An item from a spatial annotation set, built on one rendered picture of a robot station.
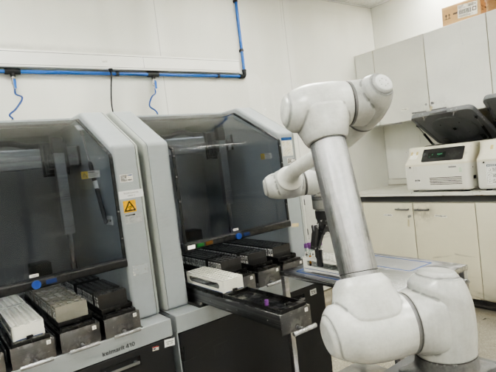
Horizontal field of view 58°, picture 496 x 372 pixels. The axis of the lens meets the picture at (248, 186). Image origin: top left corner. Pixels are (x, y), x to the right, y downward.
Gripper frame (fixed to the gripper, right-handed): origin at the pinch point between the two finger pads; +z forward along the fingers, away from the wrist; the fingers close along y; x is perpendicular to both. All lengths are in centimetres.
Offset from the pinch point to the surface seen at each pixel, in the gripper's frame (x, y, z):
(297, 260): 33.9, 10.7, 7.1
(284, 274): 16.9, -11.0, 6.5
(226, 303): 11.8, -44.2, 9.1
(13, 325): 35, -113, 2
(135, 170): 39, -62, -45
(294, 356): 17.8, -10.4, 43.5
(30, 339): 30, -109, 6
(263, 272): 32.4, -11.3, 7.9
